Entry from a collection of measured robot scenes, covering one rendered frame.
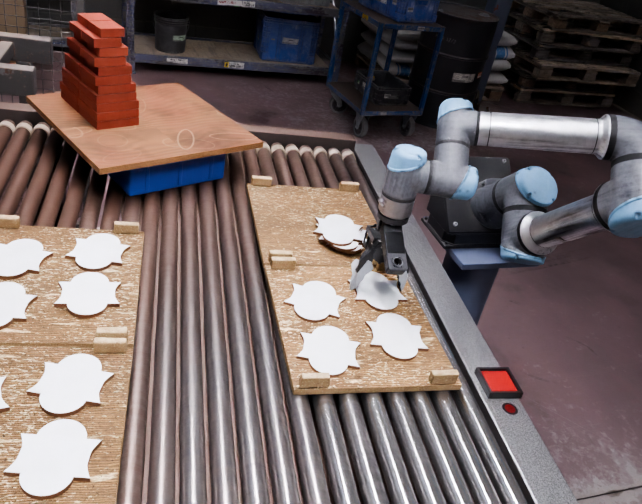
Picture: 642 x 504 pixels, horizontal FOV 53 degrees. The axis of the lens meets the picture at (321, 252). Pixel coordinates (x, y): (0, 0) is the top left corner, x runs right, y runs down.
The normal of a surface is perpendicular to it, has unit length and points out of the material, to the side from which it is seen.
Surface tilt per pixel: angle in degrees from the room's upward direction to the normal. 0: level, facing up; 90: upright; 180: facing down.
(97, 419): 0
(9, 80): 90
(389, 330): 0
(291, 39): 90
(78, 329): 0
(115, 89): 90
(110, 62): 90
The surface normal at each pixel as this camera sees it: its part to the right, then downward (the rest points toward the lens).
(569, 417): 0.17, -0.83
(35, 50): 0.18, 0.55
